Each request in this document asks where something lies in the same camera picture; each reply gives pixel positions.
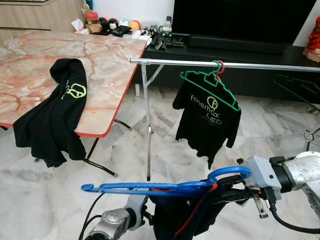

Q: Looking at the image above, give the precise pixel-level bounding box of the black TV console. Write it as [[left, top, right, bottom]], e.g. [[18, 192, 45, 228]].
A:
[[100, 31, 320, 103]]

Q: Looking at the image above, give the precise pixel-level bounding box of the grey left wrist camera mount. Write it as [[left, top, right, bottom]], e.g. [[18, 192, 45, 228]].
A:
[[126, 194, 150, 217]]

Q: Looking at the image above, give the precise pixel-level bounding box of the navy garment red stripe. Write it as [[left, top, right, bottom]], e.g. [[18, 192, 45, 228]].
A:
[[149, 181, 236, 240]]

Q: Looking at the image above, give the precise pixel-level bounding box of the black printed T-shirt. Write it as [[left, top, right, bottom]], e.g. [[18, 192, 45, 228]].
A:
[[13, 58, 89, 168], [172, 75, 242, 170]]

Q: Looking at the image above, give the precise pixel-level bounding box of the white tissue box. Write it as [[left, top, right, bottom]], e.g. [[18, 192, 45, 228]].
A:
[[71, 19, 88, 35]]

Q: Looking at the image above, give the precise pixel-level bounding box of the green plastic hanger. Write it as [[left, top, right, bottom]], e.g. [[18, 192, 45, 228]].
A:
[[179, 60, 242, 112]]

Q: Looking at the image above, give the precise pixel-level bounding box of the red laughing Buddha statue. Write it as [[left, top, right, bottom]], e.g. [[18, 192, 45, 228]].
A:
[[302, 16, 320, 63]]

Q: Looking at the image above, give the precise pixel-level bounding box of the silver clothes rack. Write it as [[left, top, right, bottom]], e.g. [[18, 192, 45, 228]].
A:
[[129, 57, 320, 182]]

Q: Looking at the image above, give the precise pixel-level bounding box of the red lidded jar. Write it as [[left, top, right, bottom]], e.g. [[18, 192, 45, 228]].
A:
[[84, 9, 100, 34]]

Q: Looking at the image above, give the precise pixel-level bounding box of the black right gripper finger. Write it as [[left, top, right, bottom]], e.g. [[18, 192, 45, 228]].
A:
[[201, 187, 229, 205]]

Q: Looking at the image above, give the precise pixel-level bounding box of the black soundbar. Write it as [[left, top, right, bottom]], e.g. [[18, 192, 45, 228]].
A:
[[189, 35, 287, 55]]

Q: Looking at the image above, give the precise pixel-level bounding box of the black television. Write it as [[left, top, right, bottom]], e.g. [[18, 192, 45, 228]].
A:
[[171, 0, 320, 47]]

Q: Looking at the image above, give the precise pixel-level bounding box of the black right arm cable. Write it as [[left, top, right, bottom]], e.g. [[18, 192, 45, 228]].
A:
[[267, 187, 320, 235]]

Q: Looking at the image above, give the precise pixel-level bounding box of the yellow red plush ball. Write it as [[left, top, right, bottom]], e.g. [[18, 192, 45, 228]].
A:
[[129, 20, 142, 32]]

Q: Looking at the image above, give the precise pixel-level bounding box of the black plush ball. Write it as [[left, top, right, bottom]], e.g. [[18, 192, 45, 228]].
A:
[[99, 17, 118, 33]]

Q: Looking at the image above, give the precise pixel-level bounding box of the bottle in green holder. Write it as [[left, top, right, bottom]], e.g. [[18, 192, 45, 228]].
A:
[[159, 16, 174, 38]]

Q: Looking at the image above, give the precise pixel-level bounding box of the white paper stack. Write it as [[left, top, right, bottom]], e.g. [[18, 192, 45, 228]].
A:
[[122, 30, 153, 42]]

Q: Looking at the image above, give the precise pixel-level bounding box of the blue plastic hanger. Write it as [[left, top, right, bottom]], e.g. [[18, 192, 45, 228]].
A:
[[81, 165, 252, 197]]

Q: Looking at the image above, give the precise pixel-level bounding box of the light wood wall cabinet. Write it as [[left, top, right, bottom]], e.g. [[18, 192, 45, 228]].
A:
[[0, 0, 86, 35]]

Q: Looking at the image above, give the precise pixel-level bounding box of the black phone stand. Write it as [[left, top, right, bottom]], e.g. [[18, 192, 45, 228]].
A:
[[155, 36, 171, 52]]

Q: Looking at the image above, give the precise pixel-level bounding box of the red plastic hanger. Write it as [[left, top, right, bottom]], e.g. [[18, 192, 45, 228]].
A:
[[215, 59, 226, 76]]

